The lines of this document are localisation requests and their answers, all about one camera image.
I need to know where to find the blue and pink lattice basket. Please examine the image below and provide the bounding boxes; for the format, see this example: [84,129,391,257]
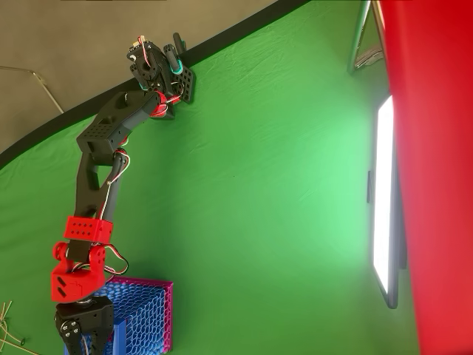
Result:
[63,276,174,355]

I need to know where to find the green table cloth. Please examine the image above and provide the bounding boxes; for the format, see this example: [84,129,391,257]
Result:
[0,0,422,355]

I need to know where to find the black perforated bit holder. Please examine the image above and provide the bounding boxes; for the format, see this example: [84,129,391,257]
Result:
[171,65,196,105]

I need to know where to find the red blurred panel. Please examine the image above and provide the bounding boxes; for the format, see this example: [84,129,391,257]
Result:
[376,0,473,355]

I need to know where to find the chrome tubular stand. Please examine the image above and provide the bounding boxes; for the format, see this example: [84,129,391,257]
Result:
[346,0,387,75]

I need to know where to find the thin grey floor cable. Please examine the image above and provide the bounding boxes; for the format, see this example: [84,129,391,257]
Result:
[0,65,65,114]

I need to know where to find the black screwdriver with teal ring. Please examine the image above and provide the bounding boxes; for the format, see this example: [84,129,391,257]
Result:
[163,43,185,75]

